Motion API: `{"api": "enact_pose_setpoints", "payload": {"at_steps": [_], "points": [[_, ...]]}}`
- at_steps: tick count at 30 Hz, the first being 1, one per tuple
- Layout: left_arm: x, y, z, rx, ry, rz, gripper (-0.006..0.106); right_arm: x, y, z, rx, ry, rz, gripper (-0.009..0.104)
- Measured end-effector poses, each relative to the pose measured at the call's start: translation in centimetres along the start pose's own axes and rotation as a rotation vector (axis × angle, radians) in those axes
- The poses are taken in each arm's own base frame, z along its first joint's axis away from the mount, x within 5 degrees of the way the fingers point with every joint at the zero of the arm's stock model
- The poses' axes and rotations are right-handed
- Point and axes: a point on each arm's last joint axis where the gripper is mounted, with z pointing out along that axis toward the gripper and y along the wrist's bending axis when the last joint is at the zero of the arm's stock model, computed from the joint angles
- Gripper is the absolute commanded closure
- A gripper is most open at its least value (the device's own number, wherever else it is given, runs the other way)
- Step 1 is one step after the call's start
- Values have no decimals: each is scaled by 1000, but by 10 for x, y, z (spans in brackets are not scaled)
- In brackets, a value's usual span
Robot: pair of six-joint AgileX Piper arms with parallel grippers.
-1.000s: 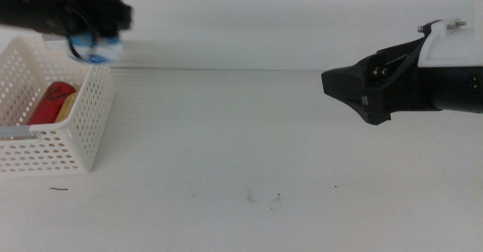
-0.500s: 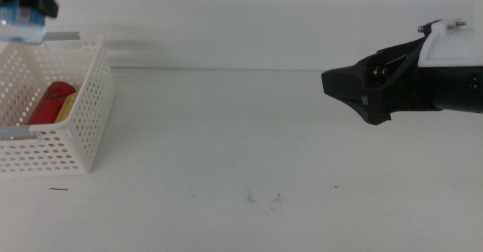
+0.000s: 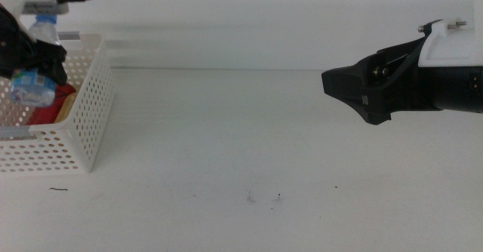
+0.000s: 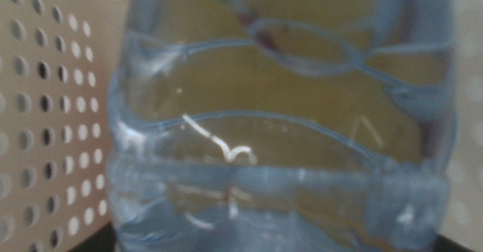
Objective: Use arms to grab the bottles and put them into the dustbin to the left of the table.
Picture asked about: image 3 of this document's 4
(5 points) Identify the clear water bottle blue cap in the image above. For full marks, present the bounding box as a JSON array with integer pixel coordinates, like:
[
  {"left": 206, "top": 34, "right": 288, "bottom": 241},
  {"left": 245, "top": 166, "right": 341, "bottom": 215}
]
[{"left": 9, "top": 14, "right": 62, "bottom": 109}]

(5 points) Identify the red soda can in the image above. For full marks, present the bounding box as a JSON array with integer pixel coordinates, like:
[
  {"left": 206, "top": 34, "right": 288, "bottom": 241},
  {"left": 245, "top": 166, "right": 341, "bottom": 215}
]
[{"left": 25, "top": 83, "right": 77, "bottom": 127}]

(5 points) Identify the white perforated plastic basket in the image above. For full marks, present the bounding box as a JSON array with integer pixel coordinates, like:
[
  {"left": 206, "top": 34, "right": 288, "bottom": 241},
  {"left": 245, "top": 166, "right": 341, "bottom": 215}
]
[{"left": 0, "top": 32, "right": 116, "bottom": 175}]

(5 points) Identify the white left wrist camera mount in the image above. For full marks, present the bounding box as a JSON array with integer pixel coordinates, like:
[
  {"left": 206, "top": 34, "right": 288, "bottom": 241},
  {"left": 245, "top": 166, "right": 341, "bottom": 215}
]
[{"left": 0, "top": 0, "right": 71, "bottom": 20}]

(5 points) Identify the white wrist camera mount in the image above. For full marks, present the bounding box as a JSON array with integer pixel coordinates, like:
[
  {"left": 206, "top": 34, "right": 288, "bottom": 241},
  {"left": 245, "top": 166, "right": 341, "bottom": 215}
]
[
  {"left": 416, "top": 0, "right": 483, "bottom": 69},
  {"left": 0, "top": 0, "right": 71, "bottom": 20}
]

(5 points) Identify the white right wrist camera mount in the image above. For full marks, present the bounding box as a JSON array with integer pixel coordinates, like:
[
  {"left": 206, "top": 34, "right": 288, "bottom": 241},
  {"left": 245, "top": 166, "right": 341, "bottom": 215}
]
[{"left": 416, "top": 0, "right": 483, "bottom": 69}]

